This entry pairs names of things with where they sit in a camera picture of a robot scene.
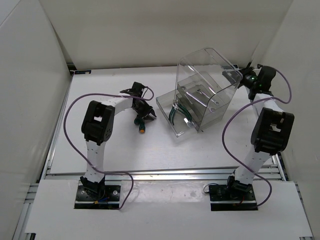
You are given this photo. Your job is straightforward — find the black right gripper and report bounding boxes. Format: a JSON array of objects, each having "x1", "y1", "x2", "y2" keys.
[{"x1": 222, "y1": 66, "x2": 259, "y2": 90}]

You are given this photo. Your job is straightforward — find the green orange stubby screwdriver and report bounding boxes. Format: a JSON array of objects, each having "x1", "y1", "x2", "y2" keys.
[{"x1": 139, "y1": 121, "x2": 146, "y2": 134}]

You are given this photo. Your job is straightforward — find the smoky clear plastic drawer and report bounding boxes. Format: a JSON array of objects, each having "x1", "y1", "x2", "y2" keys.
[{"x1": 156, "y1": 90, "x2": 199, "y2": 138}]

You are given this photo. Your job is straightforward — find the clear plastic organizer case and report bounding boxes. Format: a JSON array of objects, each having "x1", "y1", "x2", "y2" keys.
[{"x1": 175, "y1": 47, "x2": 243, "y2": 132}]

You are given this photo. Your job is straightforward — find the silver combination wrench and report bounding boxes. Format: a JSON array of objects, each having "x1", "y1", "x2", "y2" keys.
[{"x1": 178, "y1": 84, "x2": 218, "y2": 114}]

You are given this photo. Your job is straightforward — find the green handled cutter pliers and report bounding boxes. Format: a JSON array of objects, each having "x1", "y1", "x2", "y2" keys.
[{"x1": 183, "y1": 117, "x2": 195, "y2": 129}]

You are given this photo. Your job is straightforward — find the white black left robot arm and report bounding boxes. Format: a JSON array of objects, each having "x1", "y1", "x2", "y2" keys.
[{"x1": 80, "y1": 97, "x2": 157, "y2": 200}]

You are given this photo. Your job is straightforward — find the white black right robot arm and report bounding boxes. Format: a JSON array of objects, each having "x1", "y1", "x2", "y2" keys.
[{"x1": 224, "y1": 65, "x2": 295, "y2": 200}]

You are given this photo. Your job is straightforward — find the blue tape label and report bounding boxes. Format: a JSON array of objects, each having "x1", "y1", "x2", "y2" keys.
[{"x1": 74, "y1": 70, "x2": 92, "y2": 75}]

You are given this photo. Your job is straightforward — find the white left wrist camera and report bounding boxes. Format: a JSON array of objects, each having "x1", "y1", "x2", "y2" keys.
[{"x1": 140, "y1": 85, "x2": 148, "y2": 95}]

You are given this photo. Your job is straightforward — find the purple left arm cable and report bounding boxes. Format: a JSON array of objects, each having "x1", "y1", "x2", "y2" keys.
[{"x1": 64, "y1": 86, "x2": 155, "y2": 211}]

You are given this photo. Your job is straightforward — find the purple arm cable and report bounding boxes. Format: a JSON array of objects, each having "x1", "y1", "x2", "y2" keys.
[
  {"x1": 64, "y1": 86, "x2": 155, "y2": 211},
  {"x1": 221, "y1": 68, "x2": 293, "y2": 208}
]

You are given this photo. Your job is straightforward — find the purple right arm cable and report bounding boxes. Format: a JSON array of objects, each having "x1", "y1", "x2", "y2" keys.
[{"x1": 221, "y1": 68, "x2": 293, "y2": 208}]

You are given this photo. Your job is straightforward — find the aluminium table rail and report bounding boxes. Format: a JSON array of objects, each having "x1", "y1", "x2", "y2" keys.
[{"x1": 12, "y1": 167, "x2": 283, "y2": 240}]

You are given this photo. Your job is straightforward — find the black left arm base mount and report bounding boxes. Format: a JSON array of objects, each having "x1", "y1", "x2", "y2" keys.
[{"x1": 73, "y1": 183, "x2": 121, "y2": 210}]

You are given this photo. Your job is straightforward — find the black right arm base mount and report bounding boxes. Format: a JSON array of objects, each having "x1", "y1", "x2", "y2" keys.
[{"x1": 203, "y1": 183, "x2": 258, "y2": 212}]

